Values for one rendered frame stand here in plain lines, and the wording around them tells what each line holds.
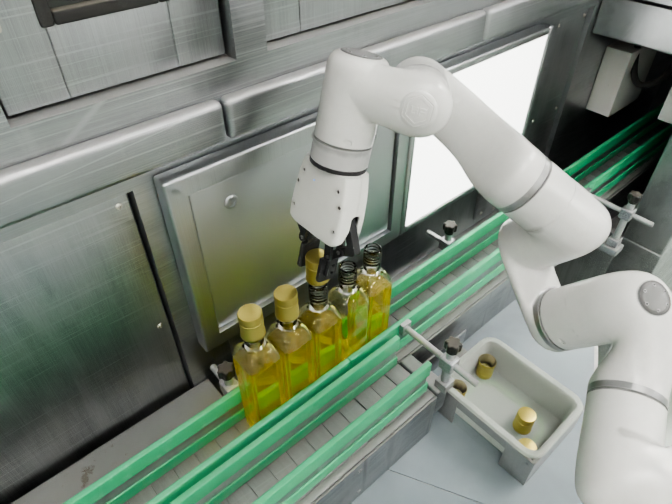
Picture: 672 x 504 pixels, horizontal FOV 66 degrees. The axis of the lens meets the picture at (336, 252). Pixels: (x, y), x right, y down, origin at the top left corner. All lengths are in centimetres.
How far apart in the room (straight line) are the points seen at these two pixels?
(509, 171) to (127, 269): 52
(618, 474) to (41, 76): 73
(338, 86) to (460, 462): 73
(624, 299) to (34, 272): 70
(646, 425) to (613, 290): 15
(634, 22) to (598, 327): 93
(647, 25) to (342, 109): 98
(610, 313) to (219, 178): 52
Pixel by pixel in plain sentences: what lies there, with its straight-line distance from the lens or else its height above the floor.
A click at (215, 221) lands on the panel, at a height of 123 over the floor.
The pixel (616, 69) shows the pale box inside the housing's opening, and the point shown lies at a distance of 165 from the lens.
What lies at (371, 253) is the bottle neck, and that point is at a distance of 82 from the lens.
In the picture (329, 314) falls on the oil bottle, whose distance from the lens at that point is 80.
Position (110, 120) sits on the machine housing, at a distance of 67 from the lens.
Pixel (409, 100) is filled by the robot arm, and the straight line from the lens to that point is 59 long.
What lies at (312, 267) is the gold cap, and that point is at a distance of 73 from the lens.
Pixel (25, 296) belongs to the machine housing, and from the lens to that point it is 75.
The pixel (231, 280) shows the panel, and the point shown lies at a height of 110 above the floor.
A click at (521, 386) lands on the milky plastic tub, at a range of 116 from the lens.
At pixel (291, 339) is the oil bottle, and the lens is 78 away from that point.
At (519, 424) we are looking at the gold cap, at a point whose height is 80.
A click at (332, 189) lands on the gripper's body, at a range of 65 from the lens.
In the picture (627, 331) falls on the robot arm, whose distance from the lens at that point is 69.
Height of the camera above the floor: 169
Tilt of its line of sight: 42 degrees down
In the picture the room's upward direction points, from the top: straight up
